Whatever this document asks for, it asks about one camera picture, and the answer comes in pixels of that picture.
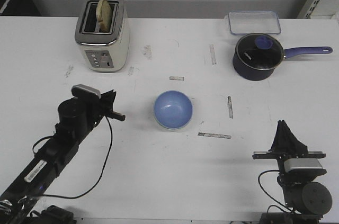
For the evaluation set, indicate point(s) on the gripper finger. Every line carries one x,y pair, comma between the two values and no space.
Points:
116,116

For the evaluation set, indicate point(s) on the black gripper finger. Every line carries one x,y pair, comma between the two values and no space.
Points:
107,100
284,140

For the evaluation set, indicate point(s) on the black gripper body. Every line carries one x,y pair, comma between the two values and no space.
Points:
97,113
281,157

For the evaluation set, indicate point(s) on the blue bowl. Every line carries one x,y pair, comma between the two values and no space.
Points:
172,106

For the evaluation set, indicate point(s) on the green bowl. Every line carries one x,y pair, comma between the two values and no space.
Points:
177,126

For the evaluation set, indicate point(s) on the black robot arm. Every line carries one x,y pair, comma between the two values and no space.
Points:
305,201
78,116

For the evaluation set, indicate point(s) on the cream and chrome toaster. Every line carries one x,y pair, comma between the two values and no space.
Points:
103,51

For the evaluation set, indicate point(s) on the bread slice in toaster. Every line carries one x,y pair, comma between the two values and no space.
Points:
104,15

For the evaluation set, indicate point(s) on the dark blue saucepan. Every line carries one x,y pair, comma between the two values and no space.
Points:
256,75

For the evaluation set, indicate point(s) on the glass pot lid blue knob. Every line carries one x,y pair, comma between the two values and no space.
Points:
259,51

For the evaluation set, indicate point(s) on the clear plastic food container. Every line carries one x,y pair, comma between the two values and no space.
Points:
246,22

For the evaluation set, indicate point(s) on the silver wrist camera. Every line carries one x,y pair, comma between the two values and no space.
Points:
305,166
84,91

